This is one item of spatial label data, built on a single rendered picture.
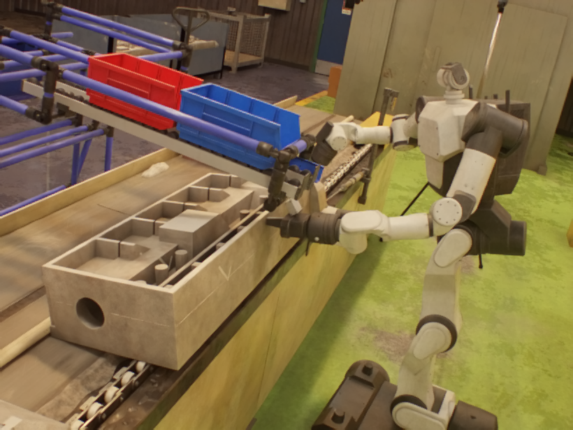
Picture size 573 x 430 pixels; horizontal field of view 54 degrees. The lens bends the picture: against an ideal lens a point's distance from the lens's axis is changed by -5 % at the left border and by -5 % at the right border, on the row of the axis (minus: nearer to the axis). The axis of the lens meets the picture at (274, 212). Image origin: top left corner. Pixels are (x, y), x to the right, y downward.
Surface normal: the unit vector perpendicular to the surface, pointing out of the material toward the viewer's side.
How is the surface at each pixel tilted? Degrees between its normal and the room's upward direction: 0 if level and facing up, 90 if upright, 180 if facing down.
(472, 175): 69
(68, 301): 90
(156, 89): 92
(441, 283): 113
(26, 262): 0
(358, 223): 37
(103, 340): 90
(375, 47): 90
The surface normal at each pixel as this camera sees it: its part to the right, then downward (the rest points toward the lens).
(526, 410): 0.17, -0.91
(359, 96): -0.35, 0.30
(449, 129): -0.64, 0.18
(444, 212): -0.18, -0.02
